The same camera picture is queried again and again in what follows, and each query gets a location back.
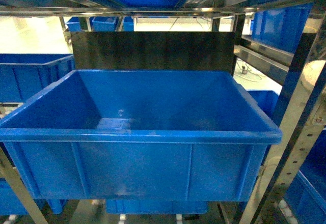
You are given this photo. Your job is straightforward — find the black back panel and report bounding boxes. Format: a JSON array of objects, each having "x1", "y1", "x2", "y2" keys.
[{"x1": 71, "y1": 32, "x2": 235, "y2": 74}]

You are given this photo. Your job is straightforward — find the blue bin below target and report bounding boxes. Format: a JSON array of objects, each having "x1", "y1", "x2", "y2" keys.
[{"x1": 106, "y1": 200, "x2": 208, "y2": 215}]

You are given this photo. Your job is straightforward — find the blue bin left neighbour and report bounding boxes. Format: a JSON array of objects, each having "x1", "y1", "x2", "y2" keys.
[{"x1": 1, "y1": 53, "x2": 75, "y2": 103}]

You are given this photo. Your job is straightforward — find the steel side upright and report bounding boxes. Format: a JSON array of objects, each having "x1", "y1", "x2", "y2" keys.
[{"x1": 235, "y1": 0, "x2": 325, "y2": 223}]

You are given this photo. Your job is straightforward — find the steel upper shelf rail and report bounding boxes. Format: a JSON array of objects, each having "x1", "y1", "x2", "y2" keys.
[{"x1": 1, "y1": 0, "x2": 325, "y2": 18}]

